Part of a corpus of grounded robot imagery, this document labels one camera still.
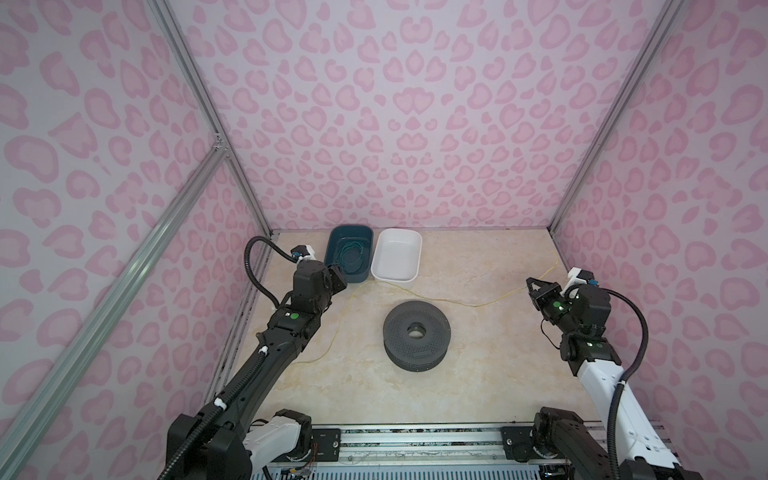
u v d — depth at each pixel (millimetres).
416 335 908
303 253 691
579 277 705
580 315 595
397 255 1123
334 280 705
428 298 1008
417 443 749
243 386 441
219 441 388
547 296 691
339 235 1141
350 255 1125
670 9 687
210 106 843
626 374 511
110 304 552
